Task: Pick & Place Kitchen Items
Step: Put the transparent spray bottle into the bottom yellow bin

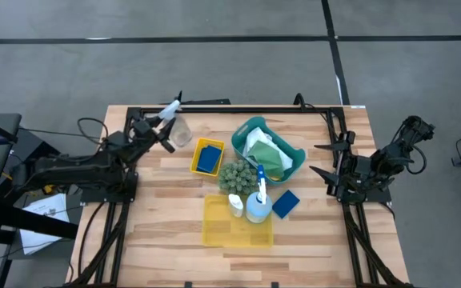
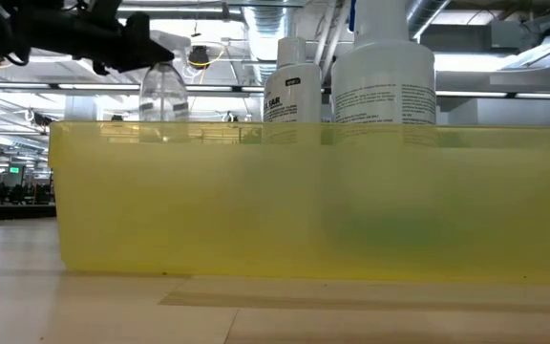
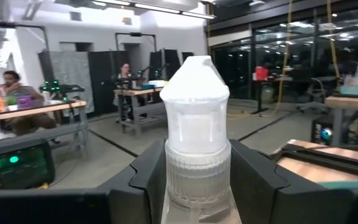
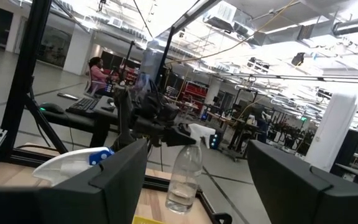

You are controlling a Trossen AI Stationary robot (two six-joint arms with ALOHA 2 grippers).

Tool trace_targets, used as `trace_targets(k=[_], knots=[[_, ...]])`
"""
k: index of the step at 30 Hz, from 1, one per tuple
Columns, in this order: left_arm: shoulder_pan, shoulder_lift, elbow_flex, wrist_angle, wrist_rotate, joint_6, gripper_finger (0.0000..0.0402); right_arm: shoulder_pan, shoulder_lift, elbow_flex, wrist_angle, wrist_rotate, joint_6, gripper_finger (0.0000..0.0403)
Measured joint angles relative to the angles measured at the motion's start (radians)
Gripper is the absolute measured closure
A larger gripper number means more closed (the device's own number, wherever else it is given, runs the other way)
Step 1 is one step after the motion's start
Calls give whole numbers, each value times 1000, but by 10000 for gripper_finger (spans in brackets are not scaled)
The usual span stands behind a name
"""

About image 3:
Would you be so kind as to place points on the black cabinet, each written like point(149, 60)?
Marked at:
point(104, 81)

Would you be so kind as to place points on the purple box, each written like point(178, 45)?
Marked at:
point(25, 102)

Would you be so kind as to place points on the black pedestal leg table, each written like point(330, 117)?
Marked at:
point(260, 96)

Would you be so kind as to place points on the black standing panel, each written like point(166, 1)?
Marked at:
point(169, 62)

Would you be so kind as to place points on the black table edge rail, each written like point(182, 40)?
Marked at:
point(322, 160)

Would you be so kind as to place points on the grey office chair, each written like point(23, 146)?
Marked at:
point(317, 90)

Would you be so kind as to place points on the grey curtain panel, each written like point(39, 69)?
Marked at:
point(70, 77)

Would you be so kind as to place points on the clear bottle with white cap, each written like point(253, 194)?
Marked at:
point(194, 109)

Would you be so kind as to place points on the red container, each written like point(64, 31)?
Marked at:
point(262, 73)

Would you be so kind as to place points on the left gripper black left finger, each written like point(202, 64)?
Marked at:
point(135, 199)

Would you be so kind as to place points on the wooden top workstation table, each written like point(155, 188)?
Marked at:
point(346, 102)
point(135, 92)
point(42, 109)

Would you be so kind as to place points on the grey waste bin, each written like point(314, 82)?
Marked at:
point(267, 95)

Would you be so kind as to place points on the linear ceiling light fixture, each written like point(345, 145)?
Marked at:
point(157, 8)

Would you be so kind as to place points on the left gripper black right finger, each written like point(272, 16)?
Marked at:
point(259, 199)

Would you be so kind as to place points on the person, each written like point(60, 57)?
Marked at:
point(14, 90)
point(124, 74)

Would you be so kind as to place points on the black box with blue light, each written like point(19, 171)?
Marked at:
point(317, 130)

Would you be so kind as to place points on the black box with green light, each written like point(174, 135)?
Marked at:
point(26, 168)

